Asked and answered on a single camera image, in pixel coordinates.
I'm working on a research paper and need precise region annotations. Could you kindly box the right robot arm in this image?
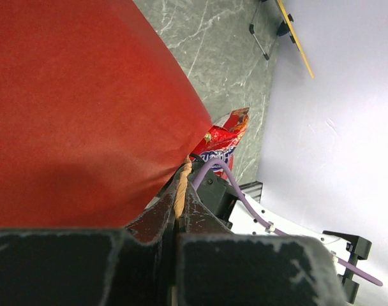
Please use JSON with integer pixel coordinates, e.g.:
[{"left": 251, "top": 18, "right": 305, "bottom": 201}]
[{"left": 190, "top": 153, "right": 383, "bottom": 303}]

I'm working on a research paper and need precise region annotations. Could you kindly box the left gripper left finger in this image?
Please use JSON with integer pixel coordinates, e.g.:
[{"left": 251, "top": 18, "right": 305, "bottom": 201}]
[{"left": 0, "top": 171, "right": 184, "bottom": 305}]

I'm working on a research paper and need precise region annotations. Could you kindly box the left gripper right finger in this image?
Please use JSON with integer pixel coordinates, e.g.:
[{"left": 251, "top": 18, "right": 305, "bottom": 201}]
[{"left": 176, "top": 181, "right": 348, "bottom": 306}]

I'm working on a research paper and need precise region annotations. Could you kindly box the aluminium rail frame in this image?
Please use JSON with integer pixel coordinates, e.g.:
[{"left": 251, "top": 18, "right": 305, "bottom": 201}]
[{"left": 239, "top": 181, "right": 263, "bottom": 203}]

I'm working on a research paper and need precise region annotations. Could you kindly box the red paper bag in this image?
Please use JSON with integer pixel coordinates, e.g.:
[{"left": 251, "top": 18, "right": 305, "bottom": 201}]
[{"left": 0, "top": 1, "right": 211, "bottom": 228}]

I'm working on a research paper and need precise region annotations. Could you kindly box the red snack bag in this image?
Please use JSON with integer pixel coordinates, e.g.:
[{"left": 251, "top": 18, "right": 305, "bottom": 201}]
[{"left": 192, "top": 107, "right": 250, "bottom": 170}]

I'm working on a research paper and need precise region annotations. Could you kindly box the yellow-edged tablet on stand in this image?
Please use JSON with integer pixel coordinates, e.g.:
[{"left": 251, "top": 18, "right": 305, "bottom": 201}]
[{"left": 248, "top": 0, "right": 315, "bottom": 79}]

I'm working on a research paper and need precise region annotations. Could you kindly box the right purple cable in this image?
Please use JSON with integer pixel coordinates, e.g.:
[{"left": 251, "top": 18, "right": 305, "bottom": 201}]
[{"left": 192, "top": 157, "right": 384, "bottom": 287}]

